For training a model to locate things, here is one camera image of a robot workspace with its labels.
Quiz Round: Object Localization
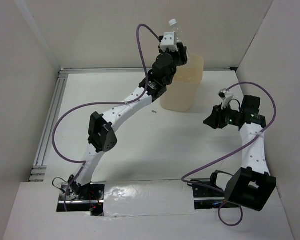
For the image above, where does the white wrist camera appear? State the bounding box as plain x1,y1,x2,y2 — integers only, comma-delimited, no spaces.
218,88,234,109
159,32,178,52

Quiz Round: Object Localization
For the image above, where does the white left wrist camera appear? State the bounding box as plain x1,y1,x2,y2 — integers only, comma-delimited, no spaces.
159,32,178,52

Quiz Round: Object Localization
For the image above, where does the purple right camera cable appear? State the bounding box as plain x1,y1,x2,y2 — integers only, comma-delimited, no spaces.
181,81,277,227

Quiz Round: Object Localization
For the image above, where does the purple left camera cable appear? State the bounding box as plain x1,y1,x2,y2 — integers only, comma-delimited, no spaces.
51,23,166,213

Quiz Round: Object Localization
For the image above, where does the clear bottle white cap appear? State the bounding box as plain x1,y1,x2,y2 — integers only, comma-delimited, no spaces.
168,18,191,68

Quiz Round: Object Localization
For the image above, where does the beige plastic bin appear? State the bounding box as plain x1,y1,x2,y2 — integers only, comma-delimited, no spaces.
160,53,205,112

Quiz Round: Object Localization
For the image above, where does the purple camera cable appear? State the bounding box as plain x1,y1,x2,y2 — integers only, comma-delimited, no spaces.
51,23,166,213
181,81,277,227

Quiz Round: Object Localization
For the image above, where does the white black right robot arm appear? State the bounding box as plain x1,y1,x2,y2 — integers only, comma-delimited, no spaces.
204,91,277,212

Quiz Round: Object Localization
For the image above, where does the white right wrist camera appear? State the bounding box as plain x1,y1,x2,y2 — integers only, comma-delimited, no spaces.
218,88,234,109

